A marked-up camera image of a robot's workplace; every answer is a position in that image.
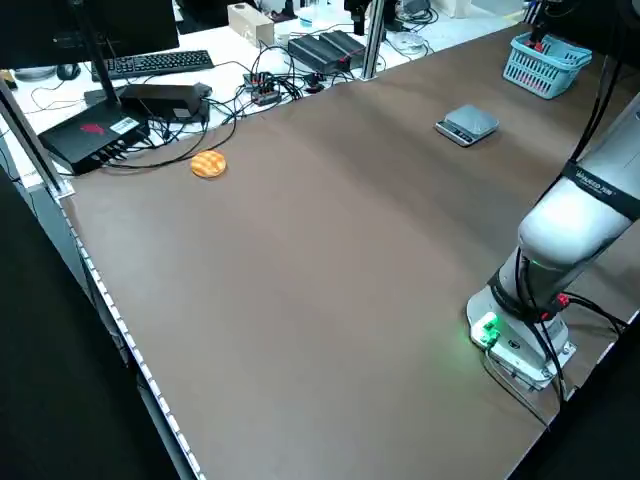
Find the round orange checkered bread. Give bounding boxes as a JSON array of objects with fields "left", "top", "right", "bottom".
[{"left": 191, "top": 150, "right": 229, "bottom": 180}]

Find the silver digital kitchen scale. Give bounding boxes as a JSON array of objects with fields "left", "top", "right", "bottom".
[{"left": 433, "top": 103, "right": 501, "bottom": 149}]

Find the aluminium frame profile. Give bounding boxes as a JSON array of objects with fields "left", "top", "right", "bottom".
[{"left": 0, "top": 78, "right": 77, "bottom": 200}]

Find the grey hub with red plugs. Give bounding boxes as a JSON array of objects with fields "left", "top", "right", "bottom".
[{"left": 243, "top": 71, "right": 282, "bottom": 107}]

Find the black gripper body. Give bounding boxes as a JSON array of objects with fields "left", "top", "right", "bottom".
[{"left": 530, "top": 0, "right": 554, "bottom": 37}]

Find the beige box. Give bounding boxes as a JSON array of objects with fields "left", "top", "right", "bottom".
[{"left": 227, "top": 3, "right": 276, "bottom": 49}]

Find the white round disc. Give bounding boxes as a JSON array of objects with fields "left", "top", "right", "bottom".
[{"left": 392, "top": 32, "right": 427, "bottom": 52}]

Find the black arm base cable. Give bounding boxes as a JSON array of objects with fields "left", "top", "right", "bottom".
[{"left": 481, "top": 293, "right": 627, "bottom": 432}]

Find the light blue plastic shopping basket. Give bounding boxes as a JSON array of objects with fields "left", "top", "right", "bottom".
[{"left": 502, "top": 32, "right": 594, "bottom": 100}]

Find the black box with red logo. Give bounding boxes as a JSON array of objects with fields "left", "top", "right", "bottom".
[{"left": 37, "top": 102, "right": 152, "bottom": 176}]

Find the aluminium camera post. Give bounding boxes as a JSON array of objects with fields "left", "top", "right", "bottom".
[{"left": 361, "top": 0, "right": 387, "bottom": 82}]

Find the black power supply brick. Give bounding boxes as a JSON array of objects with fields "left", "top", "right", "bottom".
[
  {"left": 288, "top": 34, "right": 352, "bottom": 74},
  {"left": 319, "top": 29, "right": 368, "bottom": 57}
]

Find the black keyboard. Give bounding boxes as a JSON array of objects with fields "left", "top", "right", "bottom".
[{"left": 91, "top": 49, "right": 216, "bottom": 83}]

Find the black monitor stand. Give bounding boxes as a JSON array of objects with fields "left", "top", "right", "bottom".
[{"left": 73, "top": 0, "right": 122, "bottom": 105}]

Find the white desk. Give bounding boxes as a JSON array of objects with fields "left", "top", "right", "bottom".
[{"left": 0, "top": 0, "right": 531, "bottom": 187}]

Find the black power adapter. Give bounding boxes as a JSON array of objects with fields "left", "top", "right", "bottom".
[{"left": 119, "top": 83, "right": 214, "bottom": 125}]

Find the black computer monitor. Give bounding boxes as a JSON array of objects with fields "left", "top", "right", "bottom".
[{"left": 0, "top": 0, "right": 181, "bottom": 70}]

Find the black arm wrist cable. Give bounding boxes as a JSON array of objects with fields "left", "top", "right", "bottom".
[{"left": 573, "top": 53, "right": 627, "bottom": 162}]

